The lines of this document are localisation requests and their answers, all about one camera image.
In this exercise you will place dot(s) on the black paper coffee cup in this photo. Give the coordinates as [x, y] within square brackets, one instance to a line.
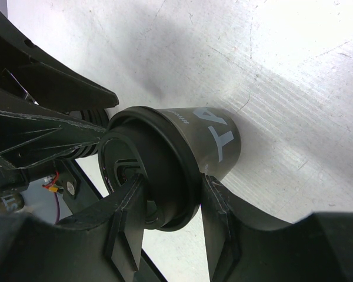
[212, 136]

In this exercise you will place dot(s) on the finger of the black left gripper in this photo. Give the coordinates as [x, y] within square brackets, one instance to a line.
[23, 65]
[27, 143]

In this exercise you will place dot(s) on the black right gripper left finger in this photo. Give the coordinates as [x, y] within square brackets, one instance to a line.
[32, 250]

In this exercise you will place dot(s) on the black cup lid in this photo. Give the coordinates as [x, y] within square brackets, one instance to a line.
[141, 140]

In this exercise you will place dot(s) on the stack of black lids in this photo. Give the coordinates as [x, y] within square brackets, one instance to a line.
[89, 147]

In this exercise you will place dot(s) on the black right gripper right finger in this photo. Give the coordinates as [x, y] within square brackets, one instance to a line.
[244, 243]

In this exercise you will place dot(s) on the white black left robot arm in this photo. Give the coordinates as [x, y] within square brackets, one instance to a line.
[50, 116]

